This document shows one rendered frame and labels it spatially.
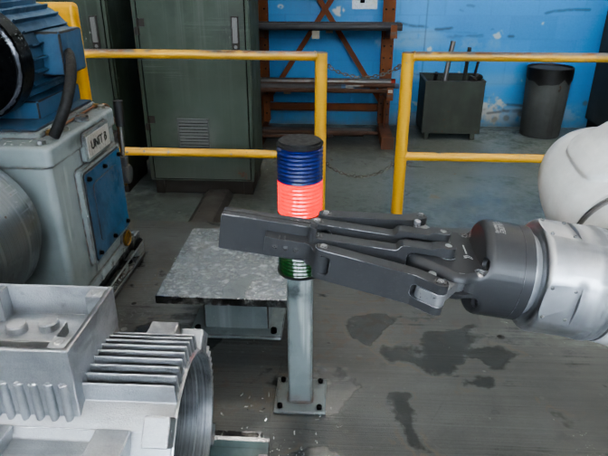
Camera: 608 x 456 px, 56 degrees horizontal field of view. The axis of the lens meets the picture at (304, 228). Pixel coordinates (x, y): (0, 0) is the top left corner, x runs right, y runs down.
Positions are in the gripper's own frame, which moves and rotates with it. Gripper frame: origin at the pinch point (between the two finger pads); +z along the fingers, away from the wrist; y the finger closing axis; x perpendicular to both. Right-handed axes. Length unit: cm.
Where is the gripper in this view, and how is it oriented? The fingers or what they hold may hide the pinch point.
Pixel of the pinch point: (265, 233)
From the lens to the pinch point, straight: 45.1
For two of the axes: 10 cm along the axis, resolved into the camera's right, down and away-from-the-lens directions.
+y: -0.6, 4.2, -9.1
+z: -9.9, -1.5, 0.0
